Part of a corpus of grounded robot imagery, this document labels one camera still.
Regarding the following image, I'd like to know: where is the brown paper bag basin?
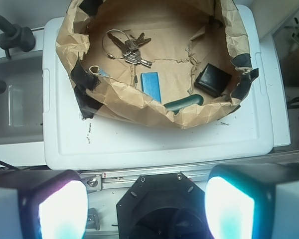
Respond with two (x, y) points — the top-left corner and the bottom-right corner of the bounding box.
(56, 0), (259, 129)

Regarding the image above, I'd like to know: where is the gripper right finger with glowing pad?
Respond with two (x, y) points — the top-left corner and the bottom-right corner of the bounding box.
(204, 163), (299, 239)

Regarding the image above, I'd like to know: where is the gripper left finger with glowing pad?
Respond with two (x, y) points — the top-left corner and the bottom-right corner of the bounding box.
(0, 170), (88, 239)

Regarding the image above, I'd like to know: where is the bunch of silver keys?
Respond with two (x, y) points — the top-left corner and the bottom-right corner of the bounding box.
(102, 29), (152, 68)

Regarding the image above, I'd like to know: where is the white plastic tray lid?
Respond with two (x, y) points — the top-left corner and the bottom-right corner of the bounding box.
(42, 4), (274, 170)

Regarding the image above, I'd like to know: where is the black faucet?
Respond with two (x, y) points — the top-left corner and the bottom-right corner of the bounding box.
(0, 15), (36, 59)

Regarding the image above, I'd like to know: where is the dark green marker pen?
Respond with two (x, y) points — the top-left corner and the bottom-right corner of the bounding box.
(164, 94), (204, 114)

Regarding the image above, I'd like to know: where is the blue sponge block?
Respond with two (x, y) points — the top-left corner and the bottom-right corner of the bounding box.
(141, 72), (161, 103)

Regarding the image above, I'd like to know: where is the black square box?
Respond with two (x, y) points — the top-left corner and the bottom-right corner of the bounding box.
(194, 63), (232, 98)

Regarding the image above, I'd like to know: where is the silver corner bracket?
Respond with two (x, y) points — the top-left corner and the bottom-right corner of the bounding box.
(86, 208), (100, 231)

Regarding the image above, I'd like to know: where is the aluminium extrusion rail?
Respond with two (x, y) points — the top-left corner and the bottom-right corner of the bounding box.
(0, 163), (299, 192)

